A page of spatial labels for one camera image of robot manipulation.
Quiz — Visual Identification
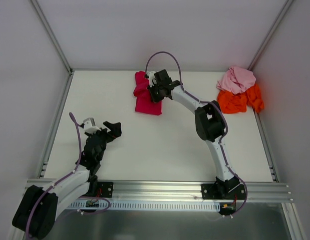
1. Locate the aluminium frame post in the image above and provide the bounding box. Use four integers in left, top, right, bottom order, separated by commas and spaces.
29, 0, 73, 74
247, 0, 295, 71

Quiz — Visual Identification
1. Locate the pink t shirt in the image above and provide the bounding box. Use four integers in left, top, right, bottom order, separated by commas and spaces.
216, 66, 256, 95

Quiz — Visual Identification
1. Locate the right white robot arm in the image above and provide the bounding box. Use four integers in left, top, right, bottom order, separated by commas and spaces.
145, 69, 240, 199

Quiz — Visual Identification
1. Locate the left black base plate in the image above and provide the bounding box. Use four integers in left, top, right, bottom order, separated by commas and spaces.
85, 181, 114, 198

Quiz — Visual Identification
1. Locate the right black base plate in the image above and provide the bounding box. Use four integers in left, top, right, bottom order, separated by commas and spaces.
201, 182, 247, 200

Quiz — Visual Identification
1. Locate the white slotted cable duct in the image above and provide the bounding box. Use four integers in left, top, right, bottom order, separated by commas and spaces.
67, 199, 220, 212

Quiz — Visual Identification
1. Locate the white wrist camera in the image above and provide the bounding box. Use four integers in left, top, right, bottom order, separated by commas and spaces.
144, 71, 157, 87
80, 117, 100, 134

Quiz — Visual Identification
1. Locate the aluminium mounting rail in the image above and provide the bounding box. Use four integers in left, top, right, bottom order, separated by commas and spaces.
22, 178, 293, 203

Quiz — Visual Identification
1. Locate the left aluminium frame post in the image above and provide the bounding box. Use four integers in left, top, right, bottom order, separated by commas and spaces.
29, 0, 73, 74

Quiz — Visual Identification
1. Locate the magenta t shirt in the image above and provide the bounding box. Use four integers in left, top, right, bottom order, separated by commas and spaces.
133, 71, 162, 116

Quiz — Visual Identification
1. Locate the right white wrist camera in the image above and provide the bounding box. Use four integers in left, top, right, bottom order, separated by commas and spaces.
144, 71, 157, 87

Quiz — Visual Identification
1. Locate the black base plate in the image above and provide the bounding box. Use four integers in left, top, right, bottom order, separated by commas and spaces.
85, 181, 114, 198
201, 182, 247, 200

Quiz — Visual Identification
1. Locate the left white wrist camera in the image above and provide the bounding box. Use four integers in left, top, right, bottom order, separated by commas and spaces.
80, 117, 100, 134

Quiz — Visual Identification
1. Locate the orange t shirt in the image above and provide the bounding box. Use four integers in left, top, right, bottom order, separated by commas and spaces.
217, 84, 264, 114

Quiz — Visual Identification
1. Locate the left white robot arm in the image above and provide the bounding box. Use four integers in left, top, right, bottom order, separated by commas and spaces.
12, 117, 122, 240

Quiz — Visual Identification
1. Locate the right aluminium frame post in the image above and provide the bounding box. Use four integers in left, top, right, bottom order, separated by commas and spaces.
247, 0, 295, 71

